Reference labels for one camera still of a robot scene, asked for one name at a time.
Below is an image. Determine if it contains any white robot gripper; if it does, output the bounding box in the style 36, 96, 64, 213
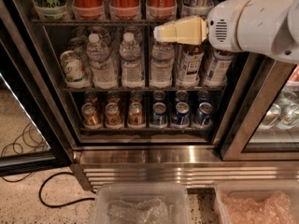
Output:
153, 0, 249, 52

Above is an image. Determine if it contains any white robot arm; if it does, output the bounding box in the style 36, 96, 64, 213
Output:
153, 0, 299, 64

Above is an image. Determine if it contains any right coca-cola can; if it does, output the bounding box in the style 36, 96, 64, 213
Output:
149, 0, 176, 19

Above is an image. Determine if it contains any coca-cola can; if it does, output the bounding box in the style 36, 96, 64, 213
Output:
110, 0, 140, 20
72, 0, 105, 20
149, 0, 176, 19

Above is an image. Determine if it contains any middle coca-cola can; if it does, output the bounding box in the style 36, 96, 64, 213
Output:
110, 0, 140, 20

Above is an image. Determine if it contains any front middle blue can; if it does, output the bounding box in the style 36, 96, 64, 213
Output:
171, 102, 190, 127

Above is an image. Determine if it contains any blue can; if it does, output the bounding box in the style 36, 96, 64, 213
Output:
192, 102, 213, 129
171, 102, 190, 127
150, 103, 167, 128

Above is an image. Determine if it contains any front right blue can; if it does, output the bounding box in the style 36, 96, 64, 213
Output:
192, 102, 213, 129

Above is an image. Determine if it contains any front left blue can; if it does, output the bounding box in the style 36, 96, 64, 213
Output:
150, 103, 167, 128

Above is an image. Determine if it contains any stainless steel fridge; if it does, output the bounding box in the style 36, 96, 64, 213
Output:
1, 0, 299, 190

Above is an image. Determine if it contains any front right gold can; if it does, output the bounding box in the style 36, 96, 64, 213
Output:
128, 102, 145, 128

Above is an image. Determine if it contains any gold can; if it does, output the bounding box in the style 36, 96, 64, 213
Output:
81, 103, 101, 129
105, 103, 122, 129
128, 102, 145, 128

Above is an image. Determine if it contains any left coca-cola can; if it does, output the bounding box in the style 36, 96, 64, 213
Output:
72, 0, 105, 20

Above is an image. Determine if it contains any front middle gold can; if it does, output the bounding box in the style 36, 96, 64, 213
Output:
105, 103, 122, 129

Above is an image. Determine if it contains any white green can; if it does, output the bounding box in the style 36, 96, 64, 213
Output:
60, 50, 90, 89

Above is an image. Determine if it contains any front left gold can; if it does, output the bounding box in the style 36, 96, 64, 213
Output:
81, 103, 101, 129

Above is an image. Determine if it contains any silver can right compartment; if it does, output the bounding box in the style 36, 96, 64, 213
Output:
277, 103, 299, 130

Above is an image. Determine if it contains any open fridge glass door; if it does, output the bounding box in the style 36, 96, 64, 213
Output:
0, 21, 70, 176

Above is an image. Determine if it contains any left tea bottle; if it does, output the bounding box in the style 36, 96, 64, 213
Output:
176, 44, 204, 88

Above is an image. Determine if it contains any tea bottle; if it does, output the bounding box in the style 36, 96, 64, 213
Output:
203, 49, 235, 87
176, 44, 204, 88

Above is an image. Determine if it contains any right water bottle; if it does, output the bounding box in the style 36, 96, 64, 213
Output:
149, 42, 175, 88

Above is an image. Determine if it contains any water bottle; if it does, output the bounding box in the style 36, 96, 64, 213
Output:
120, 33, 144, 88
87, 34, 118, 89
149, 42, 175, 88

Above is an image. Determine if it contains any right tea bottle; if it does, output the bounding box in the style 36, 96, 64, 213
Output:
203, 49, 235, 87

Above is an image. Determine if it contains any middle water bottle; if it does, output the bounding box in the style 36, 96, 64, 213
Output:
120, 33, 144, 88

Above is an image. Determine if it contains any left water bottle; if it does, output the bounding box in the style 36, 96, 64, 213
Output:
87, 34, 118, 89

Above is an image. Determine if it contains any right clear plastic bin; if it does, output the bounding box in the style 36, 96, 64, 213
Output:
214, 180, 299, 224

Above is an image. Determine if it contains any clear plastic bin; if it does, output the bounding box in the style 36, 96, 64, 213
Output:
91, 182, 192, 224
214, 180, 299, 224

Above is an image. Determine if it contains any clear bubble wrap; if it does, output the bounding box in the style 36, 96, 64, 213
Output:
108, 198, 174, 224

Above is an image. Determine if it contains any left clear plastic bin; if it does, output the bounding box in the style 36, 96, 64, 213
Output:
91, 182, 192, 224

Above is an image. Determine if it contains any pink bubble wrap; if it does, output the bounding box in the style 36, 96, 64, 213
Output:
221, 190, 298, 224

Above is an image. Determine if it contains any black power cable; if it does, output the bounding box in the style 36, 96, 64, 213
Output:
37, 171, 96, 209

